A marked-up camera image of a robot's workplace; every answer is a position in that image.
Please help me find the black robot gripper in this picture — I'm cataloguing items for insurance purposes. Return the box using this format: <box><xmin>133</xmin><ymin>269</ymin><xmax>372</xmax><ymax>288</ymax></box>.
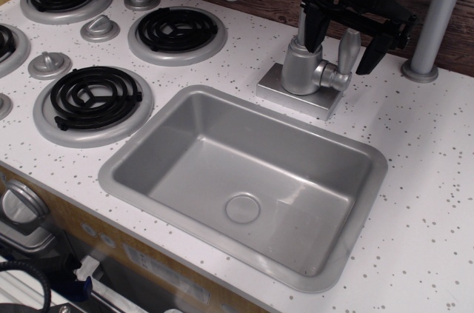
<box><xmin>301</xmin><ymin>0</ymin><xmax>417</xmax><ymax>75</ymax></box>

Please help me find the silver faucet lever handle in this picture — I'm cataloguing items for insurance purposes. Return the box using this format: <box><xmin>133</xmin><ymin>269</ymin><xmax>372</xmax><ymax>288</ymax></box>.
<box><xmin>312</xmin><ymin>28</ymin><xmax>361</xmax><ymax>92</ymax></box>

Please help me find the silver toy faucet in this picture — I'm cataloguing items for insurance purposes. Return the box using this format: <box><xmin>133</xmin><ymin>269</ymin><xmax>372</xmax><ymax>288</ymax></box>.
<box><xmin>227</xmin><ymin>0</ymin><xmax>343</xmax><ymax>121</ymax></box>

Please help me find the grey support pole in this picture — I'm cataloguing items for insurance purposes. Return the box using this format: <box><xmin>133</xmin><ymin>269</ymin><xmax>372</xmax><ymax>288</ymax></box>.
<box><xmin>401</xmin><ymin>0</ymin><xmax>457</xmax><ymax>84</ymax></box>

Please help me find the black coil burner rear right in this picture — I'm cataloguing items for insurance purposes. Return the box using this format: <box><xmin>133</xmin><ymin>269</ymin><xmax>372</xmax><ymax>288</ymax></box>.
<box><xmin>127</xmin><ymin>7</ymin><xmax>227</xmax><ymax>67</ymax></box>

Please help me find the grey plastic sink basin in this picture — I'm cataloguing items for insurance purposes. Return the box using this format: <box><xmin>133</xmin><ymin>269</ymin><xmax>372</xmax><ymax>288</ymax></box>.
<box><xmin>99</xmin><ymin>85</ymin><xmax>388</xmax><ymax>293</ymax></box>

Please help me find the silver stove knob middle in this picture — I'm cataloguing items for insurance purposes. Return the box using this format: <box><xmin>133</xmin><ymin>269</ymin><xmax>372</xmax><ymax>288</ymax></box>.
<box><xmin>80</xmin><ymin>15</ymin><xmax>120</xmax><ymax>43</ymax></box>

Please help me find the black coil burner front right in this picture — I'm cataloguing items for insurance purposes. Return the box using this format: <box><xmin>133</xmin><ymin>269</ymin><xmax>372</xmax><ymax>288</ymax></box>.
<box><xmin>33</xmin><ymin>66</ymin><xmax>154</xmax><ymax>148</ymax></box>

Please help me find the silver stove knob lower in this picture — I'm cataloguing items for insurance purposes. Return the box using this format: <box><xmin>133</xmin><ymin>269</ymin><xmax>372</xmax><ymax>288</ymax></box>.
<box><xmin>27</xmin><ymin>52</ymin><xmax>72</xmax><ymax>80</ymax></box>

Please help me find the black coil burner left edge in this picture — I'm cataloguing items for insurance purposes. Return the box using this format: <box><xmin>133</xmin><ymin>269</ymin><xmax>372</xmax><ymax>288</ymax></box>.
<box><xmin>1</xmin><ymin>24</ymin><xmax>30</xmax><ymax>78</ymax></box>

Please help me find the silver stove knob left edge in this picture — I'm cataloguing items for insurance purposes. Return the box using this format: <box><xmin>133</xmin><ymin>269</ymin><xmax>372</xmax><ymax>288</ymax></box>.
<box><xmin>0</xmin><ymin>93</ymin><xmax>13</xmax><ymax>120</ymax></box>

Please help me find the silver oven dial knob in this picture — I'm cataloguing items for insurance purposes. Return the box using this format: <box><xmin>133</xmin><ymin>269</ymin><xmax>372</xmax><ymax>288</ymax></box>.
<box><xmin>1</xmin><ymin>179</ymin><xmax>49</xmax><ymax>235</ymax></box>

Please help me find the silver oven door handle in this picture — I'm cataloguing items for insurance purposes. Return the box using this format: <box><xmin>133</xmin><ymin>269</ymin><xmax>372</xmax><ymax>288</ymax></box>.
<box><xmin>1</xmin><ymin>222</ymin><xmax>56</xmax><ymax>256</ymax></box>

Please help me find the black cable lower left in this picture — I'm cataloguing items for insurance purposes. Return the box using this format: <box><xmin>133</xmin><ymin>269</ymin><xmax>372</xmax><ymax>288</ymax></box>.
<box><xmin>0</xmin><ymin>259</ymin><xmax>53</xmax><ymax>307</ymax></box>

